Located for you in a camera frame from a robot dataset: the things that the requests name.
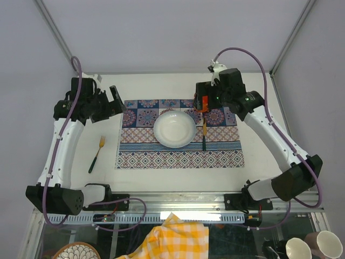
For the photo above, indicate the yellow checkered cloth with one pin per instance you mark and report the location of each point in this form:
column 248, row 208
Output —
column 175, row 238

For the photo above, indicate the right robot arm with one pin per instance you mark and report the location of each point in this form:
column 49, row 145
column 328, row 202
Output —
column 299, row 170

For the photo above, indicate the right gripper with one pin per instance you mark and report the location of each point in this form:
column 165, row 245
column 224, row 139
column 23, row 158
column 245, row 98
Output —
column 205, row 88

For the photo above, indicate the white blue-rimmed bowl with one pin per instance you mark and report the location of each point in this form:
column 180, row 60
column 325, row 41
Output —
column 174, row 129

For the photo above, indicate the orange mug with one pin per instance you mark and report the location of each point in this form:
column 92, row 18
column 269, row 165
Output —
column 200, row 103

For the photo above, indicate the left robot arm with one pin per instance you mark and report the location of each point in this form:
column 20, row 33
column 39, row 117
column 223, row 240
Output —
column 52, row 194

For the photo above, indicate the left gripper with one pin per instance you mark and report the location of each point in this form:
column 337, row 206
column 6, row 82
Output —
column 112, row 108

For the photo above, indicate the aluminium mounting rail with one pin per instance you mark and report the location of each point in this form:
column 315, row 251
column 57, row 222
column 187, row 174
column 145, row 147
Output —
column 210, row 202

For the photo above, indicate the patterned placemat cloth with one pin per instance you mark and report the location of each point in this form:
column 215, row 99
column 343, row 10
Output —
column 139, row 149

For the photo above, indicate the gold fork green handle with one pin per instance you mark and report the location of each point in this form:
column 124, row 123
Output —
column 101, row 144

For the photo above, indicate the brown white cup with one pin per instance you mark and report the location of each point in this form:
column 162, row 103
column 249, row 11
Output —
column 324, row 244

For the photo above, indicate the patterned brown plate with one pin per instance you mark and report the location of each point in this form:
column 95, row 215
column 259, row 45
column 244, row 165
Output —
column 77, row 250

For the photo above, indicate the gold knife green handle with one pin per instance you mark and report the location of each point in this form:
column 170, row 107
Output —
column 204, row 133

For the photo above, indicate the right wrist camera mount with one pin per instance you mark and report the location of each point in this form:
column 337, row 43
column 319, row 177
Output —
column 215, row 68

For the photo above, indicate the white cable duct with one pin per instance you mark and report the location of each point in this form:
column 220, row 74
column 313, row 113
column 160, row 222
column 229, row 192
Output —
column 156, row 218

